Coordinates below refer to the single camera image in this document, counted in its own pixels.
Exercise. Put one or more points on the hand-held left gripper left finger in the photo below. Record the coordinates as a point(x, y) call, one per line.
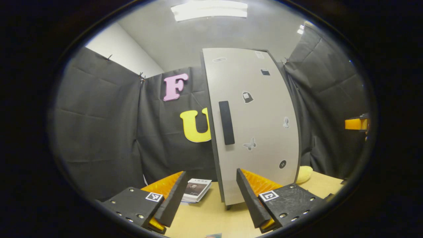
point(175, 201)

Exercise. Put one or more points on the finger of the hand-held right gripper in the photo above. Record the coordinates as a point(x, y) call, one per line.
point(353, 124)

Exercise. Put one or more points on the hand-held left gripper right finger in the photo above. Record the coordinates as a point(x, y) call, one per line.
point(251, 201)

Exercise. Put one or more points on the dark grey cabinet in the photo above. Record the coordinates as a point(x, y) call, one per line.
point(218, 178)

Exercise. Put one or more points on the white and blue bottle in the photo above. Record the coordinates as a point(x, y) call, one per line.
point(213, 236)

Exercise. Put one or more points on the thin white book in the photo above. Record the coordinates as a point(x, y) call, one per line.
point(188, 201)

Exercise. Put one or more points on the white book with portrait cover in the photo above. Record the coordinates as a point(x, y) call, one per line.
point(197, 189)

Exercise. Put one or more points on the yellow round sponge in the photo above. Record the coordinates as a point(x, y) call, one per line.
point(304, 174)

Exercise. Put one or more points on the black backdrop cloth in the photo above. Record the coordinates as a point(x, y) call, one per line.
point(99, 132)

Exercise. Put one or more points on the ceiling light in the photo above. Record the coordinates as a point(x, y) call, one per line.
point(208, 10)

